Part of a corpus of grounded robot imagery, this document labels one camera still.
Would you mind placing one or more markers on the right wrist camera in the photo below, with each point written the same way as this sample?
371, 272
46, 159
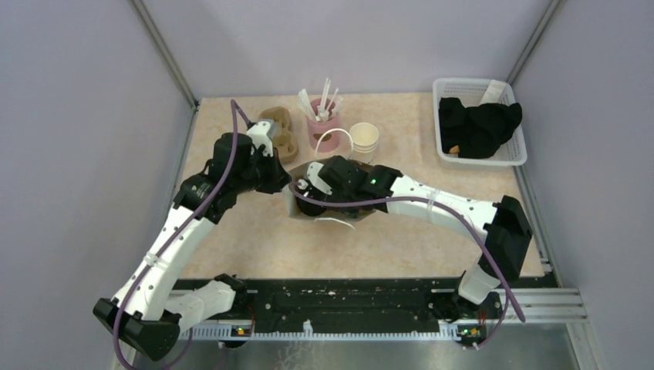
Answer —
312, 176

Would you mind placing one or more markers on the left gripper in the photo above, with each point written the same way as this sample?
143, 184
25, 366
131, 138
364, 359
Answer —
278, 176

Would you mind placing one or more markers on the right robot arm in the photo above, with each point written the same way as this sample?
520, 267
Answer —
348, 190

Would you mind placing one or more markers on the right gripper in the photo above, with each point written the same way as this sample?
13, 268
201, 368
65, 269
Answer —
311, 203

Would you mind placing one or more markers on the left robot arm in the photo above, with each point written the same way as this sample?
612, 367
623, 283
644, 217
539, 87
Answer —
142, 315

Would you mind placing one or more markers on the brown pulp cup carrier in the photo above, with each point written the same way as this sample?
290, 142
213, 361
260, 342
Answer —
284, 140

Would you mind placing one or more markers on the black cloth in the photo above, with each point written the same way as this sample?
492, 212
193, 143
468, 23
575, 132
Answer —
476, 132

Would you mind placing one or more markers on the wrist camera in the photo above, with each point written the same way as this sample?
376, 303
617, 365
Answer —
312, 176
262, 134

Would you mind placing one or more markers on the stack of white paper cups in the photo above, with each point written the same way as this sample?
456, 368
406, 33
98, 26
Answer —
365, 137

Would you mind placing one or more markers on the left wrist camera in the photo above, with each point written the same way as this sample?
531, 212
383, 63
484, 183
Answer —
262, 134

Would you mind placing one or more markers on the pink straw holder cup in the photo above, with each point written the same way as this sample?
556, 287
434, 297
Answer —
317, 129

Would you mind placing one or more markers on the white plastic basket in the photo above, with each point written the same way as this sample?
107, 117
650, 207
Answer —
474, 92

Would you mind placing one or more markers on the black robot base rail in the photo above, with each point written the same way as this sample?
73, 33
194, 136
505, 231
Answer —
357, 309

